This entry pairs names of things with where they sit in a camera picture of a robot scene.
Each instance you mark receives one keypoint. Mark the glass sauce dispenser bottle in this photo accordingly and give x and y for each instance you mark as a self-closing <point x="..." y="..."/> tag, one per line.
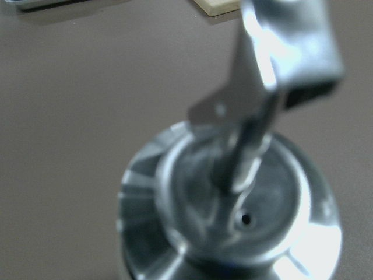
<point x="221" y="195"/>

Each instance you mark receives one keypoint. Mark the silver kitchen scale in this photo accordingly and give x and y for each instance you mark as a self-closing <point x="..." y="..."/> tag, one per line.
<point x="32" y="4"/>

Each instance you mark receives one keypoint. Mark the wooden cutting board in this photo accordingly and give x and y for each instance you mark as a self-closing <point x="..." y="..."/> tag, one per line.
<point x="218" y="7"/>

